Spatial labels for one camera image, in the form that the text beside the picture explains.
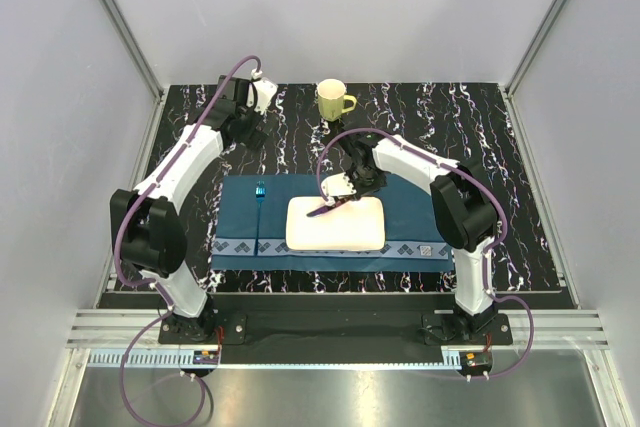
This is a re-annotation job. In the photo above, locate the white rectangular plate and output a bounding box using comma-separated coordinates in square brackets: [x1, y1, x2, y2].
[285, 197, 386, 252]

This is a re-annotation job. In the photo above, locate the blue fork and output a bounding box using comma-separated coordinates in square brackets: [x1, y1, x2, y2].
[253, 180, 266, 256]

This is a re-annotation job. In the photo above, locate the yellow-green ceramic mug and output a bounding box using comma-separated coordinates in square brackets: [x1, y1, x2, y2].
[316, 79, 357, 122]

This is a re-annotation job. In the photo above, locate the blue cloth placemat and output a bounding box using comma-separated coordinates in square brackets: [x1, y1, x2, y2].
[211, 174, 454, 273]

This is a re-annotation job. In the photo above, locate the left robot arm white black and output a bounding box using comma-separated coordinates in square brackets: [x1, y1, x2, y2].
[109, 73, 278, 343]

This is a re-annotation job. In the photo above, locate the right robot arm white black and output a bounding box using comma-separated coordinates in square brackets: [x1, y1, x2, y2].
[319, 122, 507, 345]

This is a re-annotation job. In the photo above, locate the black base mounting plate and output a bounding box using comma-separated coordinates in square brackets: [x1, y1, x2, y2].
[159, 293, 513, 347]

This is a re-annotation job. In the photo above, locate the right connector box orange black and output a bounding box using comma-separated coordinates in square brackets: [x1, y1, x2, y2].
[460, 350, 493, 377]

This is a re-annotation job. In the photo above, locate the left connector box black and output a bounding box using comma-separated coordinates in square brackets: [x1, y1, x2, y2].
[193, 347, 221, 367]

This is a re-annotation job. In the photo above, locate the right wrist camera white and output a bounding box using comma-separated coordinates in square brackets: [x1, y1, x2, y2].
[320, 172, 356, 206]

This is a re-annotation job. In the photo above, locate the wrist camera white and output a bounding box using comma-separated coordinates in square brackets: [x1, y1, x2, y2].
[247, 69, 278, 114]
[320, 172, 356, 206]

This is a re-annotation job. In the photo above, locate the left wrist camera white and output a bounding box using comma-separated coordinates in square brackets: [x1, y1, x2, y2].
[247, 69, 278, 114]

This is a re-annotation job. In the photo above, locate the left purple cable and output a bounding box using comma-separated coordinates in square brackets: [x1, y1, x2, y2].
[112, 54, 265, 423]

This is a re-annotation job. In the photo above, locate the left aluminium frame post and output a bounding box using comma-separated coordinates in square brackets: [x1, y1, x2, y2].
[99, 0, 164, 101]

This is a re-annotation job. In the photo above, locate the aluminium frame post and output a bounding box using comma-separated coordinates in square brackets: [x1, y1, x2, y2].
[504, 0, 570, 98]
[99, 0, 164, 101]

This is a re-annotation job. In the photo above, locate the aluminium front frame rail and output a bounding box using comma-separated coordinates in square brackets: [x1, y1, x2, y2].
[66, 309, 609, 350]

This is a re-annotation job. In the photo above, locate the white slotted cable duct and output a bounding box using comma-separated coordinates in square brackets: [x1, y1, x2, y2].
[87, 349, 493, 369]

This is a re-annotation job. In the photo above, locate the right aluminium frame post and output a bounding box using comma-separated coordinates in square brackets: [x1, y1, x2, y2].
[504, 0, 570, 98]

